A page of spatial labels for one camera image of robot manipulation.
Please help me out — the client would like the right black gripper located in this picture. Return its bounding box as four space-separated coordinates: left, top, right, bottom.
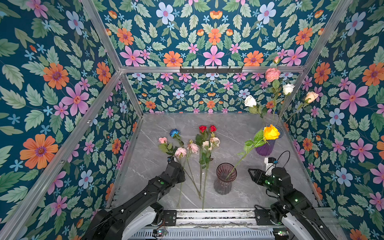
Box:
246 167 282 198

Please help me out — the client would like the purple blue glass vase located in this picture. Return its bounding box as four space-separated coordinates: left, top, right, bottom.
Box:
256 125 284 157

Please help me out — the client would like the artificial flower bunch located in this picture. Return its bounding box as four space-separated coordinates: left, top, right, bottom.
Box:
158 125 221 208

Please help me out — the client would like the dark mauve glass vase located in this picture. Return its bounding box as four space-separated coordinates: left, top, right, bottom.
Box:
214 163 237 195

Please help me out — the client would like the yellow orange rose stem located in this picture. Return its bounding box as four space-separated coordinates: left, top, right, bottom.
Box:
225 125 281 180

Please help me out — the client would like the small white bud stem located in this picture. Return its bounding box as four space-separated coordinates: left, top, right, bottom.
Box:
273 80 295 121

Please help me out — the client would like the cream white rose stem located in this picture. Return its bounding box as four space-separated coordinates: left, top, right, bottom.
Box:
286 92 319 122

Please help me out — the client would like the pink carnation stem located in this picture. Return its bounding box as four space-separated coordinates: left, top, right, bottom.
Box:
266 56 281 128

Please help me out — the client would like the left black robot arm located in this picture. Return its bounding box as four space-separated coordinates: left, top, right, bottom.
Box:
82 161 185 240

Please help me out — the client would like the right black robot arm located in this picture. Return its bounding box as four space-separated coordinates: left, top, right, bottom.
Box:
248 167 336 240

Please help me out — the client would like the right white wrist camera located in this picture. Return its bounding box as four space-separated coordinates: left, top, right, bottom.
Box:
264 157 278 176

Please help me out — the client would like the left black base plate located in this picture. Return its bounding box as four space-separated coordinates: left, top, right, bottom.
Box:
160 210 178 227

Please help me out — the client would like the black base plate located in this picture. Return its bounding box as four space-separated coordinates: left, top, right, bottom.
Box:
160 210 178 227
254 208 279 226

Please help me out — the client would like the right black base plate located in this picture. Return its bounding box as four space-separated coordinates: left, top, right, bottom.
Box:
254 208 279 226

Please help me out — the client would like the aluminium mounting rail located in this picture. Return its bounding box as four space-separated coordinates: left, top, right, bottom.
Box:
126 207 285 232

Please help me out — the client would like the black hook rail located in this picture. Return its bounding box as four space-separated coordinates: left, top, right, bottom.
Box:
179 66 243 74

